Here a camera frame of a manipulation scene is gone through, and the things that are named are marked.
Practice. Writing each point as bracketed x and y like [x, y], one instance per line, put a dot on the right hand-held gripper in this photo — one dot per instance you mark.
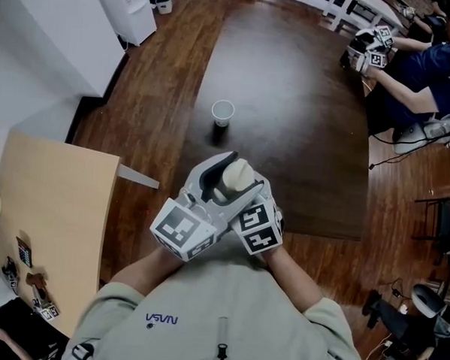
[260, 230]

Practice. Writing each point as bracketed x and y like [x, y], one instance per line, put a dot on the dark brown wooden table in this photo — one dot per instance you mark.
[288, 122]

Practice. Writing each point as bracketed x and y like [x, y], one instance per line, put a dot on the white table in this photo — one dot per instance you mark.
[362, 9]

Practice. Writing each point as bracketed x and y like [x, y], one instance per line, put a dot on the person's grey shirt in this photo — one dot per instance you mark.
[218, 307]

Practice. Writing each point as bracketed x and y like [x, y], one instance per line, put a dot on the person's left forearm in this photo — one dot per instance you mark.
[149, 269]

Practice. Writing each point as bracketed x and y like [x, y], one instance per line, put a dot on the small white bucket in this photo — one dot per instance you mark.
[163, 6]

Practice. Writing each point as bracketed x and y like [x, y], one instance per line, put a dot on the black metal chair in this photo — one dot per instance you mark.
[437, 216]

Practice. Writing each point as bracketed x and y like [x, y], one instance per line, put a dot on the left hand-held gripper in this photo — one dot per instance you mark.
[183, 226]

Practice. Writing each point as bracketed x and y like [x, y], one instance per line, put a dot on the light wooden table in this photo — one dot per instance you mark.
[55, 189]

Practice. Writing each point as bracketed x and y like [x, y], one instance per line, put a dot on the white plastic cap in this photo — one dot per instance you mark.
[240, 172]

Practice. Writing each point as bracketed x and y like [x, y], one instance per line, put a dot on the person's right forearm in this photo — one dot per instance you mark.
[291, 280]

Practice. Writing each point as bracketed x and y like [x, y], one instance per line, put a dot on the black calculator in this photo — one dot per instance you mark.
[24, 253]

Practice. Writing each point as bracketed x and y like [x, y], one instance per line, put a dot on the spare grey hand-held gripper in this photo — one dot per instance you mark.
[10, 273]

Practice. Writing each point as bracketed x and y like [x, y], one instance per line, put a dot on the white paper cup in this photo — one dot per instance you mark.
[222, 114]

